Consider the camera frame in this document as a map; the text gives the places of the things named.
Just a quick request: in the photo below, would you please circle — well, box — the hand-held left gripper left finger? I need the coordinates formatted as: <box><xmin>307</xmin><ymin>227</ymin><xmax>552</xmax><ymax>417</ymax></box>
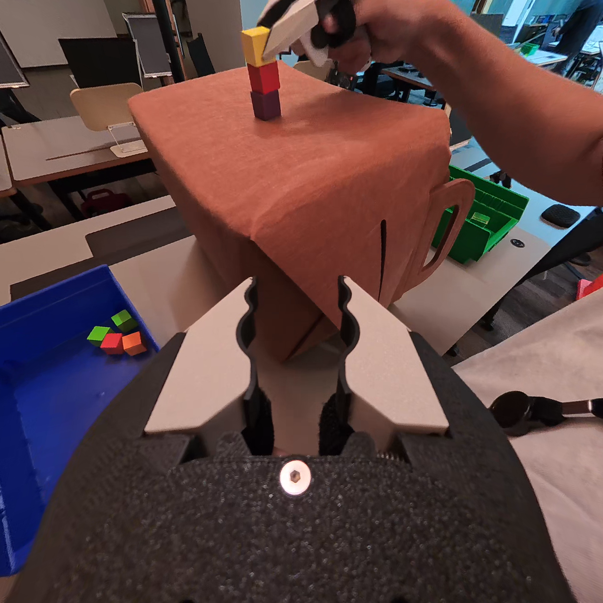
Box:
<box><xmin>144</xmin><ymin>276</ymin><xmax>259</xmax><ymax>448</ymax></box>

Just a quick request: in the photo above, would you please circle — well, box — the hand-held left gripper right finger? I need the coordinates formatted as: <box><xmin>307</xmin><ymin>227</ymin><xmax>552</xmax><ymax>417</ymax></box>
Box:
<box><xmin>336</xmin><ymin>275</ymin><xmax>449</xmax><ymax>451</ymax></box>

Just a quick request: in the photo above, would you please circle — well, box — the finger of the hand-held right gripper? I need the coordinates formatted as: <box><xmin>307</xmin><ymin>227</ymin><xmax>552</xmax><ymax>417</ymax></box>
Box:
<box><xmin>256</xmin><ymin>0</ymin><xmax>304</xmax><ymax>28</ymax></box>
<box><xmin>260</xmin><ymin>0</ymin><xmax>322</xmax><ymax>61</ymax></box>

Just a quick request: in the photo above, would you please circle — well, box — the yellow wooden cube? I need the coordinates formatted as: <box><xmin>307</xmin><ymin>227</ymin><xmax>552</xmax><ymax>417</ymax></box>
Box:
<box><xmin>241</xmin><ymin>26</ymin><xmax>279</xmax><ymax>68</ymax></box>

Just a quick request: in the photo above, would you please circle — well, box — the purple wooden cube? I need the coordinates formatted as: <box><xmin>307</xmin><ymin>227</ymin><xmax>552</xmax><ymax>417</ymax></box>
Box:
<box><xmin>250</xmin><ymin>90</ymin><xmax>282</xmax><ymax>122</ymax></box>

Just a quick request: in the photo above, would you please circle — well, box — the blue plastic bin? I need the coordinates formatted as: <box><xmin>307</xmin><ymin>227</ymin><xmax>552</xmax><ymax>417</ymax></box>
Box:
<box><xmin>0</xmin><ymin>265</ymin><xmax>161</xmax><ymax>576</ymax></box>

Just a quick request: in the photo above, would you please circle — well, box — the green plastic bin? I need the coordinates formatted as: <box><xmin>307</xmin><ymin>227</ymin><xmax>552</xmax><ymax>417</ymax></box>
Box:
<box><xmin>431</xmin><ymin>165</ymin><xmax>530</xmax><ymax>263</ymax></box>

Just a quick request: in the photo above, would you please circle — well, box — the person's right forearm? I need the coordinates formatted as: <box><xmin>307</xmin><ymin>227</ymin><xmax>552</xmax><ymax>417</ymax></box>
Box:
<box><xmin>415</xmin><ymin>0</ymin><xmax>603</xmax><ymax>208</ymax></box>

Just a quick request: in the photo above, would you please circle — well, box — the light grey desk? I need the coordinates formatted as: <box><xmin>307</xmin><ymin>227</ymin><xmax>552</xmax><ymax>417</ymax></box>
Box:
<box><xmin>448</xmin><ymin>137</ymin><xmax>595</xmax><ymax>246</ymax></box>
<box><xmin>0</xmin><ymin>194</ymin><xmax>553</xmax><ymax>457</ymax></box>

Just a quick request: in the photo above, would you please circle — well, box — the person's right hand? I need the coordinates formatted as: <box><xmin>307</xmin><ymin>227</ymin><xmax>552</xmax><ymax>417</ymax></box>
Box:
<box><xmin>325</xmin><ymin>0</ymin><xmax>455</xmax><ymax>76</ymax></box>

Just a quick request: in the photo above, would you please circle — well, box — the black pole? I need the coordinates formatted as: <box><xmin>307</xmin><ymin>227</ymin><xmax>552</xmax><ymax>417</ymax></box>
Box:
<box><xmin>150</xmin><ymin>0</ymin><xmax>185</xmax><ymax>84</ymax></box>

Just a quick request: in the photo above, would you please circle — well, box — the black badge reel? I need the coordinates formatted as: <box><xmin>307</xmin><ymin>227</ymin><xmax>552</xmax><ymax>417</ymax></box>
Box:
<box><xmin>489</xmin><ymin>390</ymin><xmax>603</xmax><ymax>436</ymax></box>

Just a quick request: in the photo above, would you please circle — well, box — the framed dark screen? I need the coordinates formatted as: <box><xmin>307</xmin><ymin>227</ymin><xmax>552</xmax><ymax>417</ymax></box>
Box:
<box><xmin>122</xmin><ymin>12</ymin><xmax>174</xmax><ymax>78</ymax></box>
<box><xmin>0</xmin><ymin>30</ymin><xmax>30</xmax><ymax>90</ymax></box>

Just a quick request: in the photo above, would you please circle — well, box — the rust brown felt bag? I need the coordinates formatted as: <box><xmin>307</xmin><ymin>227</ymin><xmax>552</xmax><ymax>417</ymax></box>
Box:
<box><xmin>127</xmin><ymin>60</ymin><xmax>475</xmax><ymax>363</ymax></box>

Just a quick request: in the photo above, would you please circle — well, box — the black flat panel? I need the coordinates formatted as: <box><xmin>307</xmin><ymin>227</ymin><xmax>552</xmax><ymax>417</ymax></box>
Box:
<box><xmin>58</xmin><ymin>37</ymin><xmax>142</xmax><ymax>90</ymax></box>

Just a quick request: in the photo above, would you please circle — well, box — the wooden panel on clear stand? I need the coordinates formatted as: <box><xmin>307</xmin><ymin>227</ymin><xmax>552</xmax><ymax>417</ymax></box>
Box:
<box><xmin>70</xmin><ymin>82</ymin><xmax>149</xmax><ymax>158</ymax></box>

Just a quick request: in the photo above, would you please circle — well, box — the red bag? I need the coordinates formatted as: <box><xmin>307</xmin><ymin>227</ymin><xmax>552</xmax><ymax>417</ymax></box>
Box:
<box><xmin>80</xmin><ymin>187</ymin><xmax>133</xmax><ymax>218</ymax></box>

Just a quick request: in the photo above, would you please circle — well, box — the orange traffic cone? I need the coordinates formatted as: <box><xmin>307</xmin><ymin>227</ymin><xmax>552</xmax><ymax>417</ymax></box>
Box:
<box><xmin>576</xmin><ymin>274</ymin><xmax>603</xmax><ymax>302</ymax></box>

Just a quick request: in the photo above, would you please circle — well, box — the black oval pad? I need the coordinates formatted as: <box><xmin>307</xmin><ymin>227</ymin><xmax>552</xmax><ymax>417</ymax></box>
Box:
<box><xmin>541</xmin><ymin>204</ymin><xmax>581</xmax><ymax>229</ymax></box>

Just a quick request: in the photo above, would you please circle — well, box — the brown edged grey table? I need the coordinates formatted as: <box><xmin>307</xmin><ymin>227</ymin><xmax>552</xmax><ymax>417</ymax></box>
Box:
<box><xmin>0</xmin><ymin>115</ymin><xmax>158</xmax><ymax>187</ymax></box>

